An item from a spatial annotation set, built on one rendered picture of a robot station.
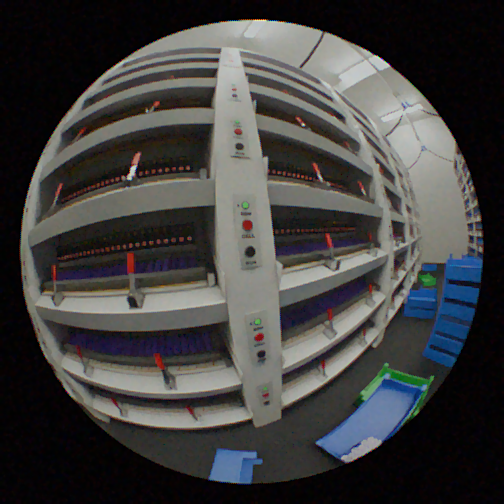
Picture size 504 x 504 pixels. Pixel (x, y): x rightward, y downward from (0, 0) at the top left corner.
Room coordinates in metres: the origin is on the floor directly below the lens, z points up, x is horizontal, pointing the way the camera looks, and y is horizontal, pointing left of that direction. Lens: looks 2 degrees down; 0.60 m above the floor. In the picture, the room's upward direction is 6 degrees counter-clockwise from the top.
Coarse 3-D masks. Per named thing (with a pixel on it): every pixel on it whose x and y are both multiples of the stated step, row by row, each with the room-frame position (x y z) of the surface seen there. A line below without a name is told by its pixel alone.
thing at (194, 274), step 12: (120, 276) 0.23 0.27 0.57; (144, 276) 0.25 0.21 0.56; (156, 276) 0.26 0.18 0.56; (168, 276) 0.27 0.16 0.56; (180, 276) 0.28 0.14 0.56; (192, 276) 0.29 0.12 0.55; (204, 276) 0.30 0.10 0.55; (48, 288) 0.10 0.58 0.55; (60, 288) 0.14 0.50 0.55; (72, 288) 0.16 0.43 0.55; (84, 288) 0.18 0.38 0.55; (96, 288) 0.20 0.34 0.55; (108, 288) 0.22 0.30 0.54; (120, 288) 0.23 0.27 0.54
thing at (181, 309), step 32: (96, 256) 0.27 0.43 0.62; (32, 288) 0.03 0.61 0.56; (128, 288) 0.24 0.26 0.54; (160, 288) 0.26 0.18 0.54; (224, 288) 0.23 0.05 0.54; (64, 320) 0.10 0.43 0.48; (96, 320) 0.15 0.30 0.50; (128, 320) 0.18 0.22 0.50; (160, 320) 0.21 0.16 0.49; (192, 320) 0.23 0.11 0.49; (224, 320) 0.25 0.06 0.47
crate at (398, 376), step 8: (384, 368) 0.29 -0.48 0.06; (376, 376) 0.28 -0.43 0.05; (392, 376) 0.24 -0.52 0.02; (400, 376) 0.20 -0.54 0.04; (408, 376) 0.16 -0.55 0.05; (432, 376) 0.04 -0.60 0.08; (376, 384) 0.27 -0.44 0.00; (416, 384) 0.10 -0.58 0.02; (424, 384) 0.05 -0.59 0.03; (368, 392) 0.25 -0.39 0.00; (424, 392) 0.02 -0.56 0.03; (360, 400) 0.22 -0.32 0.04; (416, 408) -0.01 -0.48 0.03; (408, 416) -0.01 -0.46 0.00
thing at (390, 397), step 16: (384, 384) 0.19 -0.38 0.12; (400, 384) 0.14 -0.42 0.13; (368, 400) 0.18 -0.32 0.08; (384, 400) 0.14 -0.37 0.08; (400, 400) 0.08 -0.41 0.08; (416, 400) 0.02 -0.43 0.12; (352, 416) 0.15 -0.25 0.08; (368, 416) 0.12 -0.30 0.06; (384, 416) 0.07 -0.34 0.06; (400, 416) 0.02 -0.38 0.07; (336, 432) 0.13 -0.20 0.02; (352, 432) 0.09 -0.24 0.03; (368, 432) 0.05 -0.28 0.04; (384, 432) 0.00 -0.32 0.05; (336, 448) 0.05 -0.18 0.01
